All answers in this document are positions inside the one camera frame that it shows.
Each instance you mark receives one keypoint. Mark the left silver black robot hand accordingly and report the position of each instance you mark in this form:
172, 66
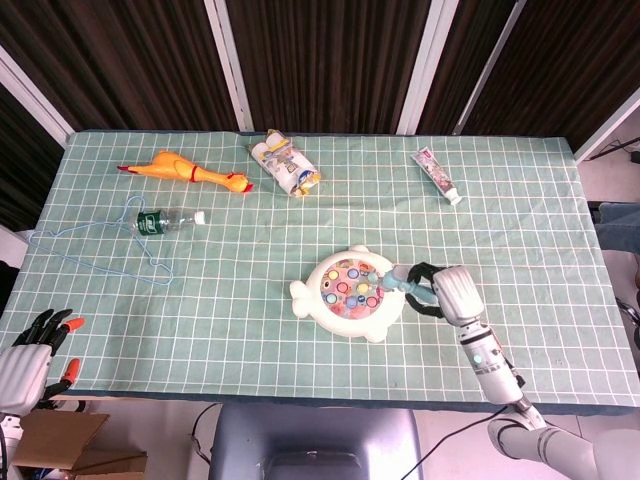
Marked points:
22, 372

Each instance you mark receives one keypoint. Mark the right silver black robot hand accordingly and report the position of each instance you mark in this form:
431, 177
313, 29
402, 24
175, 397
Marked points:
457, 295

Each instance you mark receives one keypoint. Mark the light blue toy hammer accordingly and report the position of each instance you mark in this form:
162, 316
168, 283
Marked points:
395, 280

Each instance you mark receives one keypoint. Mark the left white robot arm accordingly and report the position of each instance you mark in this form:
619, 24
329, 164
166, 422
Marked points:
7, 445

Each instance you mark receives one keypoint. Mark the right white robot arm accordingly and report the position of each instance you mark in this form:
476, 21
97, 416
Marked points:
500, 375

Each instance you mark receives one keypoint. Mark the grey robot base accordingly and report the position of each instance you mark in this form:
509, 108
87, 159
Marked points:
310, 440

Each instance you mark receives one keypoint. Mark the white fishing game toy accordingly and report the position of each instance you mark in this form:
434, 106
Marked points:
345, 320

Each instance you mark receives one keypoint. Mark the brown cardboard box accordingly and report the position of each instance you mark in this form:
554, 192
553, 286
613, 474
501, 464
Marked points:
60, 440

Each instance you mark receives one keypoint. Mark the toothpaste tube white cap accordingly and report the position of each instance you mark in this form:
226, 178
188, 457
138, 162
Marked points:
437, 172

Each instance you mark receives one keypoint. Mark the person leg in jeans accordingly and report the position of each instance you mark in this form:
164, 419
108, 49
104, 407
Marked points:
620, 225

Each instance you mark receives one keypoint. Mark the green checked tablecloth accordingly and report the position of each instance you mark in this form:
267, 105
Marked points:
200, 310

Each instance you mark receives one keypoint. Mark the clear bottle green label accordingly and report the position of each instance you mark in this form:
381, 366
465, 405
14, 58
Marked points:
155, 222

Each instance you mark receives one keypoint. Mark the white yellow snack bag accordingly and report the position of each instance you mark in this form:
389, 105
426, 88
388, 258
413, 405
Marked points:
282, 162

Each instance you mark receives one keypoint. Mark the yellow rubber chicken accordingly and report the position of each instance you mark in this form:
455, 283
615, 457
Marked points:
175, 167

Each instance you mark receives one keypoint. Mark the white partition frame post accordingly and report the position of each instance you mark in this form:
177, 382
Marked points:
35, 95
427, 65
607, 122
492, 65
230, 65

